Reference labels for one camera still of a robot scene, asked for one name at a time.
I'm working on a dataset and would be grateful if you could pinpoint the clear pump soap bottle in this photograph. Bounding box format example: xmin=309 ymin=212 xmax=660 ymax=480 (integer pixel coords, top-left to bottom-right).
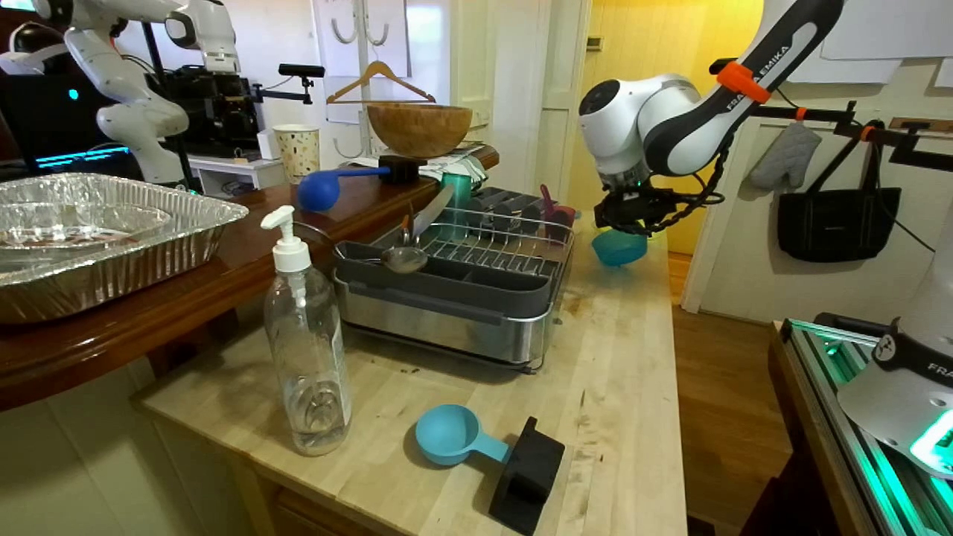
xmin=262 ymin=206 xmax=352 ymax=454

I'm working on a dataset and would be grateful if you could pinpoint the steel dish drying rack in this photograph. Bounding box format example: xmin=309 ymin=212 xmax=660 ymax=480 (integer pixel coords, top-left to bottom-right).
xmin=334 ymin=186 xmax=572 ymax=372

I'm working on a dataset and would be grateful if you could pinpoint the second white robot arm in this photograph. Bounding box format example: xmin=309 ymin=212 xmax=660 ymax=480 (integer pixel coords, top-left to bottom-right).
xmin=30 ymin=0 xmax=237 ymax=185

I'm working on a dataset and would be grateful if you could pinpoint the wooden clothes hanger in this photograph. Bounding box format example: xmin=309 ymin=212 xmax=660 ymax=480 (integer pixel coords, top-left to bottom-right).
xmin=328 ymin=60 xmax=432 ymax=103

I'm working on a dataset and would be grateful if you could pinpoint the teal plastic cup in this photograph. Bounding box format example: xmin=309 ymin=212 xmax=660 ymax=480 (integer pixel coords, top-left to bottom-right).
xmin=440 ymin=171 xmax=472 ymax=209

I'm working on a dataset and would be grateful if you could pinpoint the aluminium foil tray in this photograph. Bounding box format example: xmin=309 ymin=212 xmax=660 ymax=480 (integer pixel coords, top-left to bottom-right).
xmin=0 ymin=171 xmax=246 ymax=325

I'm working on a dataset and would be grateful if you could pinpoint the black scoop holder block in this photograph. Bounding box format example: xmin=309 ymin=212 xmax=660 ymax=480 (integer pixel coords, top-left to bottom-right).
xmin=489 ymin=418 xmax=563 ymax=536

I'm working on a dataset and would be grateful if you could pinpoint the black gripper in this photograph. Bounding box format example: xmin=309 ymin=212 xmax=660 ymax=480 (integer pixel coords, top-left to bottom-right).
xmin=595 ymin=180 xmax=697 ymax=234

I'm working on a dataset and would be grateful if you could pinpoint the wooden bowl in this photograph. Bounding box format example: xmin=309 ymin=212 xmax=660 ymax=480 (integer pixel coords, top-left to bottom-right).
xmin=367 ymin=101 xmax=469 ymax=156

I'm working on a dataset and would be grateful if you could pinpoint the dark wooden side table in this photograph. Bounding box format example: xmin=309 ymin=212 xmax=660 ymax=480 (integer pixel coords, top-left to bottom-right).
xmin=0 ymin=143 xmax=504 ymax=413

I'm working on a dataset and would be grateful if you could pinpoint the grey oven mitt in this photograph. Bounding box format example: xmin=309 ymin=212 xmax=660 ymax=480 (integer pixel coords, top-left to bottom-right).
xmin=748 ymin=121 xmax=821 ymax=189

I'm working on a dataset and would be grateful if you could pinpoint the patterned paper cup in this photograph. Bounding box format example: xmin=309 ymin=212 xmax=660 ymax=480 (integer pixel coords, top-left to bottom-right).
xmin=274 ymin=125 xmax=319 ymax=177

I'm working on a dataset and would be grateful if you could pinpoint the dark blue round scoop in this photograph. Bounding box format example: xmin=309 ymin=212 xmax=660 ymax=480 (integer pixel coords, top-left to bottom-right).
xmin=298 ymin=165 xmax=388 ymax=212

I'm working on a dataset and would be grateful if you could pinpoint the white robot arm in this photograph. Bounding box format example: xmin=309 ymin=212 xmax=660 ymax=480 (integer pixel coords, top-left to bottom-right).
xmin=577 ymin=0 xmax=845 ymax=234

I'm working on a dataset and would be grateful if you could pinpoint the blue measuring scoop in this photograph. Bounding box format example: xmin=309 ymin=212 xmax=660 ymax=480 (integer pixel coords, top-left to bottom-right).
xmin=414 ymin=405 xmax=510 ymax=468

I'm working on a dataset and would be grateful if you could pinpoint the metal ladle in rack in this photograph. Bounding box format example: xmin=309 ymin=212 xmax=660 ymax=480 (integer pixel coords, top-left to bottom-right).
xmin=346 ymin=231 xmax=428 ymax=274

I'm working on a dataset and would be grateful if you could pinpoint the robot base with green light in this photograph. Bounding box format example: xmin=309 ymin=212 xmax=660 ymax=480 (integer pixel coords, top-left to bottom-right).
xmin=782 ymin=234 xmax=953 ymax=536

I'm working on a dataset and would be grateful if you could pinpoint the black hanging bag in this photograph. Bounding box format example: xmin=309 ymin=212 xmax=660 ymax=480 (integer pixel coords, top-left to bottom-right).
xmin=778 ymin=133 xmax=898 ymax=261

